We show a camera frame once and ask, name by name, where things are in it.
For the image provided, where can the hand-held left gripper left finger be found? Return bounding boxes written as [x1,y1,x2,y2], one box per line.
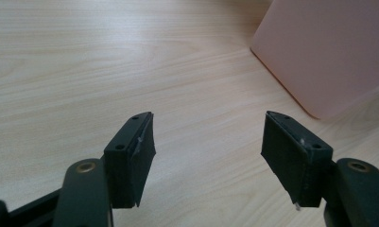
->
[103,111,157,210]

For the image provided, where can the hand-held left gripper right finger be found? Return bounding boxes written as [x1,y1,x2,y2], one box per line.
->
[260,110,335,209]

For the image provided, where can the pink plastic container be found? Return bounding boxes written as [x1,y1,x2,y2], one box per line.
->
[250,0,379,120]

